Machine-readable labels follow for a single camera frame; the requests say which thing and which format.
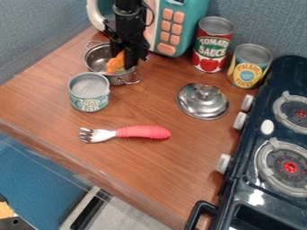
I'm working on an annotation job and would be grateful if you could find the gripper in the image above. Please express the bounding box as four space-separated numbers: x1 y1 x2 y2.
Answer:
101 8 153 71

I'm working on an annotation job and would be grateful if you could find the orange toy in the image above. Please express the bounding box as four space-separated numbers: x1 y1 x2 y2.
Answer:
104 49 127 75

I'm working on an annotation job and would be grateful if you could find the silver pot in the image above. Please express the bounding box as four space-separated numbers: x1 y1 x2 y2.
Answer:
81 40 145 87

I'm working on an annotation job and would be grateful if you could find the teal tuna fish can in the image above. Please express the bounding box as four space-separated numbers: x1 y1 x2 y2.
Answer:
66 71 112 113

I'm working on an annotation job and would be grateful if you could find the toy microwave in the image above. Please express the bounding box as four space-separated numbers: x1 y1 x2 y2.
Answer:
84 0 212 58

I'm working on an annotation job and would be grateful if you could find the red tomato sauce can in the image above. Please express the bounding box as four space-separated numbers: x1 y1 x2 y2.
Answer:
190 15 237 74

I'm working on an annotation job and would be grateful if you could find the silver lid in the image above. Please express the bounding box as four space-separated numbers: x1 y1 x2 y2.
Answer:
175 82 232 121

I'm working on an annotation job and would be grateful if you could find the yellow pineapple can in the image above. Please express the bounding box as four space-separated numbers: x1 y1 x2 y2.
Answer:
226 43 275 90

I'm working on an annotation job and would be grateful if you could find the toy stove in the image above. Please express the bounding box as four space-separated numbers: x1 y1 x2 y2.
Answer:
183 55 307 230

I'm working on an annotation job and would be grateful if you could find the red-handled fork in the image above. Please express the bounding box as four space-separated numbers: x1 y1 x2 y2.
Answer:
76 124 174 144

